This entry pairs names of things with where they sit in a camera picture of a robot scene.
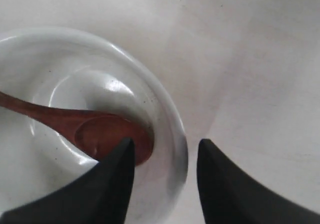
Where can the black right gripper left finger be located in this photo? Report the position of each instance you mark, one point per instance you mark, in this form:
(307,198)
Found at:
(100,196)

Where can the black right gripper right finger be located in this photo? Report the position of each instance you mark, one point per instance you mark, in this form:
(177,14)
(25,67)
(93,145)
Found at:
(228,195)

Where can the red-brown wooden spoon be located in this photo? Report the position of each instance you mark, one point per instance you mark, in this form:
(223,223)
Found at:
(93,132)

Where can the white ceramic bowl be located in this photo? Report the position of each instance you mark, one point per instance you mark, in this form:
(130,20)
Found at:
(71,69)

